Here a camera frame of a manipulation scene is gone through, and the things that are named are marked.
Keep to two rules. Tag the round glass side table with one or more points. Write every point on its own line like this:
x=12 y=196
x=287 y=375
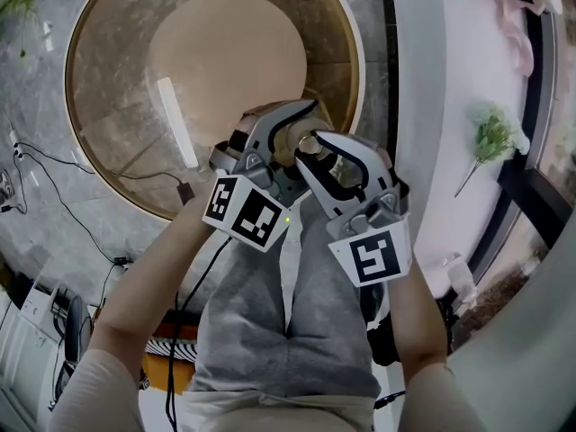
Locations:
x=112 y=61

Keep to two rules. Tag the black office chair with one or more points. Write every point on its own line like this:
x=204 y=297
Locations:
x=74 y=331

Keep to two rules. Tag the green artificial flower sprig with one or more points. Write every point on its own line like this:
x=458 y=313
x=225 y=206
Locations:
x=495 y=135

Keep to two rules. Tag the white power strip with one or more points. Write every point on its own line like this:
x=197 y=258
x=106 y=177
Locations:
x=15 y=144

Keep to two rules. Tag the clear plastic bottle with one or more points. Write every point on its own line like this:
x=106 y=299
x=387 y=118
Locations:
x=461 y=277

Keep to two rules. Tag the person's right forearm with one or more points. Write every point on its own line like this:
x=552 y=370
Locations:
x=414 y=331

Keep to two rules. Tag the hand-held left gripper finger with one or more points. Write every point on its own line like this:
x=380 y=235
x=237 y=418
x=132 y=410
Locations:
x=261 y=131

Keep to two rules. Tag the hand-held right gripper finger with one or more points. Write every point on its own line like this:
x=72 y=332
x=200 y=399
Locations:
x=364 y=155
x=319 y=191

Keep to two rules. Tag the white cabinet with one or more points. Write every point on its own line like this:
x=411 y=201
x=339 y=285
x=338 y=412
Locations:
x=22 y=353

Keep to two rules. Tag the pink cloth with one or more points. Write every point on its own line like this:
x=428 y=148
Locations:
x=513 y=25

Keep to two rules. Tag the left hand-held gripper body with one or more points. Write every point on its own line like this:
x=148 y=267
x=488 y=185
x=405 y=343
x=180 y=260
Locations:
x=252 y=216

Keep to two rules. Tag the black window frame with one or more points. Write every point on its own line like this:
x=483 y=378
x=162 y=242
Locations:
x=540 y=83

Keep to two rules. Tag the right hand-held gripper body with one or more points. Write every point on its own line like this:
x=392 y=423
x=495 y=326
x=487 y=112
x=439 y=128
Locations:
x=373 y=254

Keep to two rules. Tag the small round object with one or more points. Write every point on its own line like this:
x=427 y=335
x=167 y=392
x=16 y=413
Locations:
x=284 y=138

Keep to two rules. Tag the person's left forearm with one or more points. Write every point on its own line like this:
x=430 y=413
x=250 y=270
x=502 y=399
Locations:
x=144 y=286

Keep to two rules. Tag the orange striped box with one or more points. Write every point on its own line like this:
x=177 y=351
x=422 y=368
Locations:
x=157 y=371

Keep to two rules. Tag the black power adapter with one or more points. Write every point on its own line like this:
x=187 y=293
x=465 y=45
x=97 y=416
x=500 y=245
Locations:
x=185 y=192
x=120 y=260

